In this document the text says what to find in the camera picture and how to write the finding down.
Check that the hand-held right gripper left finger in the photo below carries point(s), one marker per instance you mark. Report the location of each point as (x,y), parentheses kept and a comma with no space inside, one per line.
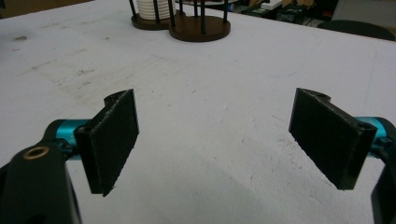
(109,143)

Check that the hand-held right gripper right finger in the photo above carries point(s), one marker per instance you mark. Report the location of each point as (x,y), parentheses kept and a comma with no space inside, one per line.
(330,140)

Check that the stack of white paper cups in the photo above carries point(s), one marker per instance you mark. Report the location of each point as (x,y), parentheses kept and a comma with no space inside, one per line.
(148,9)

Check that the brown cup rack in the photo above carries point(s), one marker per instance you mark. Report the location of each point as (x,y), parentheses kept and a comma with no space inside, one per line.
(199,31)

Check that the black round chair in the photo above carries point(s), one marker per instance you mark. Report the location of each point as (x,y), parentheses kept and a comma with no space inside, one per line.
(358,28)

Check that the dark equipment clutter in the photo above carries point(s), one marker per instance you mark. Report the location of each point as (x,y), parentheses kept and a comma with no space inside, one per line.
(289,12)

